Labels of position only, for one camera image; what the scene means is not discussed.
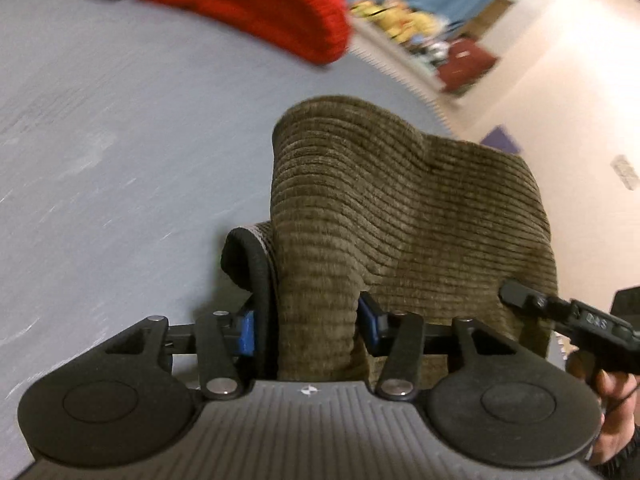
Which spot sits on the red folded blanket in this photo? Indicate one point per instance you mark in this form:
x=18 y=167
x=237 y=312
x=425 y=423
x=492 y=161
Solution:
x=265 y=2

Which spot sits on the yellow plush toys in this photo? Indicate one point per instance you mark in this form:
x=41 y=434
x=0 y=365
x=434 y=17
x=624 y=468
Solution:
x=399 y=21

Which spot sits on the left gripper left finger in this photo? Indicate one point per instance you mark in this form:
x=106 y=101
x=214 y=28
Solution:
x=237 y=331

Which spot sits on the purple wall square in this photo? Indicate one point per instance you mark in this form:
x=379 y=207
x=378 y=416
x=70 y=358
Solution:
x=499 y=139

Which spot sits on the brown corduroy pants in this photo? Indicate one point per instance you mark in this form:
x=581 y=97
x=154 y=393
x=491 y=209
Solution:
x=361 y=201

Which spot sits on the grey bed mattress sheet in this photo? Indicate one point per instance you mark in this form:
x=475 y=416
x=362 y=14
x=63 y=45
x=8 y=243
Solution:
x=133 y=139

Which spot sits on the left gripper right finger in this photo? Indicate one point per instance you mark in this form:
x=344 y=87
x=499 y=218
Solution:
x=379 y=329

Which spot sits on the dark red plush toy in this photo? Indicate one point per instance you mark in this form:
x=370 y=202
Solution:
x=467 y=62

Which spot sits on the person right hand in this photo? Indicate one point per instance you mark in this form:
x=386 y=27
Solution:
x=617 y=393

